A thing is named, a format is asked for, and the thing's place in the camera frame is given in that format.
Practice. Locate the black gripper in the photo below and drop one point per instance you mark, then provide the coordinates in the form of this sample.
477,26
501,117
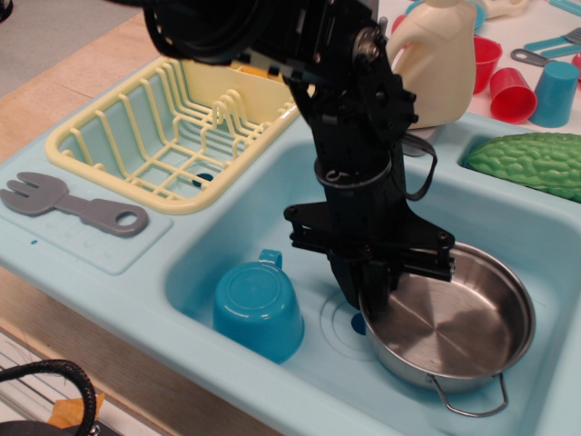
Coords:
365,220

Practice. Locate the stainless steel pot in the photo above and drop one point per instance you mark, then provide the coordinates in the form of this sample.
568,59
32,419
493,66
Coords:
456,336

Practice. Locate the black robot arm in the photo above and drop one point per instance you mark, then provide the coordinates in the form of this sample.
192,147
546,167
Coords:
332,56

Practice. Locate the light blue toy sink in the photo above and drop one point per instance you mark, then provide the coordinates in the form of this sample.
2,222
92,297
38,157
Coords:
155,290

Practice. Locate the yellow drying rack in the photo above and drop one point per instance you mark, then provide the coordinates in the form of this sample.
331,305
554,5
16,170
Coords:
175,135

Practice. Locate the blue plastic mug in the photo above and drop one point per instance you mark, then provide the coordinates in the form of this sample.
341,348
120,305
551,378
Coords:
255,305

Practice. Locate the grey toy faucet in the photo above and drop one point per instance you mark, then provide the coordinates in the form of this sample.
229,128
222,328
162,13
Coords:
410,143

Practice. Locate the green bumpy plastic gourd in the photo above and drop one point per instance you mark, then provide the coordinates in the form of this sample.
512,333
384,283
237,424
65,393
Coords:
546,162

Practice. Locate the cream detergent bottle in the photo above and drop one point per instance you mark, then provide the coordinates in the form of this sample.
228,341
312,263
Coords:
433,51

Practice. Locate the red plastic cup lying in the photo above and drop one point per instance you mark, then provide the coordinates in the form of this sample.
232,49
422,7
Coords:
512,99

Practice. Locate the red plastic cup upright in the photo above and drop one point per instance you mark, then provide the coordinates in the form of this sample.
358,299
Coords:
487,55

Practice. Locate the blue plastic cup upside-down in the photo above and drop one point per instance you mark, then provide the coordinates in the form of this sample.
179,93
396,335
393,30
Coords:
555,93

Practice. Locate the teal plastic spatula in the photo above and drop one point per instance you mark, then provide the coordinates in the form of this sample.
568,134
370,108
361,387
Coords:
563,45

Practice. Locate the orange tape piece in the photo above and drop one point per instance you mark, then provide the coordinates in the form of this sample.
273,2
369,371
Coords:
67,413

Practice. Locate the grey plastic fork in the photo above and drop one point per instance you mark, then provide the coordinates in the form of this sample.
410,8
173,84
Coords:
35,194

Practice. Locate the grey utensil handle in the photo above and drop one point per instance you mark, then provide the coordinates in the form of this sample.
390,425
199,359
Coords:
527,57

